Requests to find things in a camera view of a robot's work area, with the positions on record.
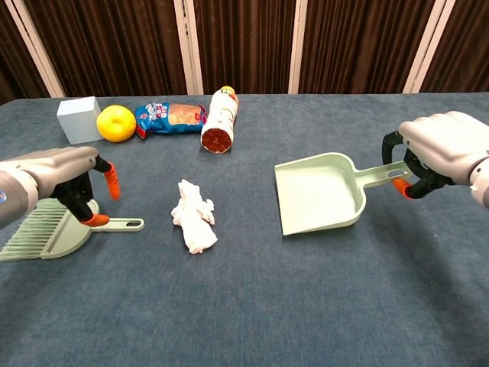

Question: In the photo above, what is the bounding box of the white screen frame post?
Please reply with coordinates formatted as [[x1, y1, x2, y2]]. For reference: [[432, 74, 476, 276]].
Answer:
[[403, 0, 458, 94], [173, 0, 204, 96], [287, 0, 309, 95], [3, 0, 66, 99]]

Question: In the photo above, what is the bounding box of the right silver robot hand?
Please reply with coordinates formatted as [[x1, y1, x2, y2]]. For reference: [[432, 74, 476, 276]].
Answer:
[[381, 111, 489, 201]]

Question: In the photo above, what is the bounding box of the brown pleated curtain panel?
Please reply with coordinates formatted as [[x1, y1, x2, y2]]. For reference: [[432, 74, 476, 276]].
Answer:
[[0, 0, 50, 106], [419, 0, 489, 93], [193, 0, 297, 96], [22, 0, 188, 98], [298, 0, 436, 95]]

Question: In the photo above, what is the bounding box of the white paper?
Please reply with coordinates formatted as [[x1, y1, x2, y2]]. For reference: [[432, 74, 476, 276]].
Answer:
[[170, 178, 219, 255]]

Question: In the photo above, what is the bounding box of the yellow round fruit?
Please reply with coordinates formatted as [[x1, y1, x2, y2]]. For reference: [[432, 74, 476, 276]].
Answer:
[[96, 105, 138, 144]]

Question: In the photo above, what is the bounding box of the white drink bottle yellow cap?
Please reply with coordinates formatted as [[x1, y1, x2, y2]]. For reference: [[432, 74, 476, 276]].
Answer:
[[200, 85, 240, 155]]

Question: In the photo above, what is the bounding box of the white cube box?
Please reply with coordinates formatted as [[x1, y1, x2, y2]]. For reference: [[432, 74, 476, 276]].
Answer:
[[56, 96, 103, 145]]

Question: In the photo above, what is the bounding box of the light green hand broom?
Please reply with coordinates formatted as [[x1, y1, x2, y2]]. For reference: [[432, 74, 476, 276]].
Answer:
[[0, 197, 146, 263]]

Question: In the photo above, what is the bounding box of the light green plastic dustpan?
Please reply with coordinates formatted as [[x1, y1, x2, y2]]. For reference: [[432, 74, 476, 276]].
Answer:
[[274, 152, 413, 237]]

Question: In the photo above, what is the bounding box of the blue snack bag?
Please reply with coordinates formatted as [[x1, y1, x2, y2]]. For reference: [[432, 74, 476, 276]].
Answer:
[[133, 102, 209, 141]]

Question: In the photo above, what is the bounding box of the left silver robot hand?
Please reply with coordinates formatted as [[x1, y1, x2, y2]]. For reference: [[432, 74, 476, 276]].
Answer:
[[0, 146, 121, 227]]

